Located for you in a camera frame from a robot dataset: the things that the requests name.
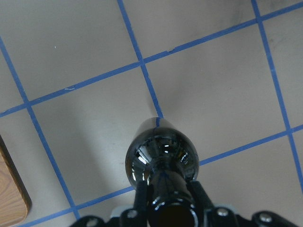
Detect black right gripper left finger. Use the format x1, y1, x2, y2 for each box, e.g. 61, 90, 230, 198
133, 180, 148, 214

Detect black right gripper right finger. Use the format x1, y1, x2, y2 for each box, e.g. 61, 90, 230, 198
188, 181, 214, 213

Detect dark wine bottle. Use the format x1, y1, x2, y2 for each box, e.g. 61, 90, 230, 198
125, 117, 199, 227

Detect wooden tray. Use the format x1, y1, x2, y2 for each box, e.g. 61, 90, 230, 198
0, 139, 32, 227

